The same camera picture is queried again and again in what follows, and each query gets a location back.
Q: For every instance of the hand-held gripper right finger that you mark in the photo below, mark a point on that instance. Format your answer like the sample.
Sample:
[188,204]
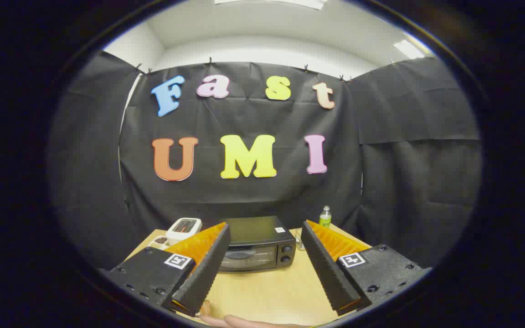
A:
[328,273]

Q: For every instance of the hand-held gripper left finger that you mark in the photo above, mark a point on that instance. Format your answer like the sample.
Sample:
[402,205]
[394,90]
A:
[203,278]

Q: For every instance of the black toaster oven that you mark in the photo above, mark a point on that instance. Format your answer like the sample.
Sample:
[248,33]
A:
[255,232]

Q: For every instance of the white toaster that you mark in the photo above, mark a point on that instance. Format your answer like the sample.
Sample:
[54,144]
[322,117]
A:
[184,228]

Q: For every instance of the green label drink bottle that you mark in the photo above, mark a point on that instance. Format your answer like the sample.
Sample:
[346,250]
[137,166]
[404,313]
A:
[325,217]

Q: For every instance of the ceiling light panel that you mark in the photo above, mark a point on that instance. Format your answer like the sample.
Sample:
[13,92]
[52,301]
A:
[408,48]
[280,2]

